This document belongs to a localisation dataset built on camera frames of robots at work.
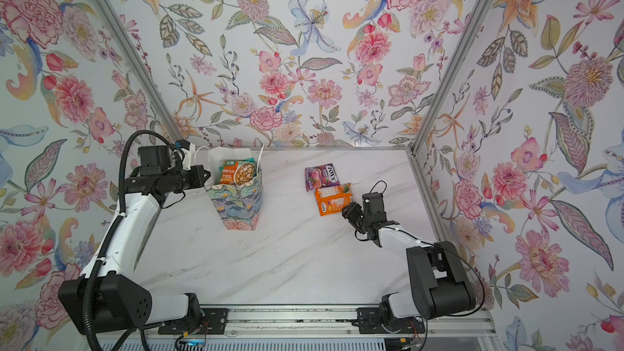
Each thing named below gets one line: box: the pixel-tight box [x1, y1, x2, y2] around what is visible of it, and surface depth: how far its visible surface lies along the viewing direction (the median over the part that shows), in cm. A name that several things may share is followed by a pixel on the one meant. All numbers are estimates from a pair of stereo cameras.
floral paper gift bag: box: [204, 146, 264, 231], surface depth 86 cm
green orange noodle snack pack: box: [218, 157, 258, 187], surface depth 87 cm
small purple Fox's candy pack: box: [304, 163, 341, 192], surface depth 109 cm
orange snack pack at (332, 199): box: [314, 182, 354, 217], surface depth 103 cm
